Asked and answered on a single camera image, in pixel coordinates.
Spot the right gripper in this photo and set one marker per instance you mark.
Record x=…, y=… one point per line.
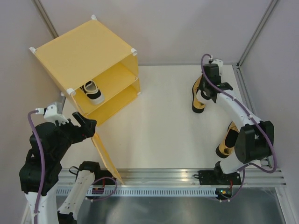
x=201, y=86

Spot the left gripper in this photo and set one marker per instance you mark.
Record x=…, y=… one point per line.
x=87, y=128

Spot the black white sneaker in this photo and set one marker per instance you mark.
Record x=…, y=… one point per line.
x=93, y=93

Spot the yellow cabinet door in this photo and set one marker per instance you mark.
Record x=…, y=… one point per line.
x=97, y=142

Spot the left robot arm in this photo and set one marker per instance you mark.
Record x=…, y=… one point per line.
x=39, y=177

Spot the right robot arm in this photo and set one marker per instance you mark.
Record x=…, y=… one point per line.
x=255, y=137

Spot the gold shoe far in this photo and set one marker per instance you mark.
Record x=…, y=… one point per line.
x=197, y=105

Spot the gold shoe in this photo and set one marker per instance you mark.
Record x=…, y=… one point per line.
x=226, y=147
x=197, y=105

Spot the gold shoe near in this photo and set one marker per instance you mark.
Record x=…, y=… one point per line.
x=226, y=147

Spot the yellow shoe cabinet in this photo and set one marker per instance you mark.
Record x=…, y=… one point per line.
x=91, y=51

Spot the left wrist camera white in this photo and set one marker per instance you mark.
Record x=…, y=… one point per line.
x=50, y=115

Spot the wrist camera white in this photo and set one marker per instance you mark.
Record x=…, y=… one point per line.
x=218, y=62
x=50, y=115

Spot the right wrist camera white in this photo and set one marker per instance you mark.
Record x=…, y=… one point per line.
x=218, y=62

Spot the aluminium frame post right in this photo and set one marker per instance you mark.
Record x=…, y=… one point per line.
x=261, y=25

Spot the aluminium frame post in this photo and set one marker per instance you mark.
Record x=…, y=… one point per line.
x=261, y=25
x=45, y=17

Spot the white slotted cable duct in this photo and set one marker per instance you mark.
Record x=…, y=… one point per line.
x=152, y=192

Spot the aluminium frame rail front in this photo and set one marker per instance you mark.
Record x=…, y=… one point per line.
x=184, y=178

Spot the aluminium frame post left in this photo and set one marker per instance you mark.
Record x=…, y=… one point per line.
x=45, y=17

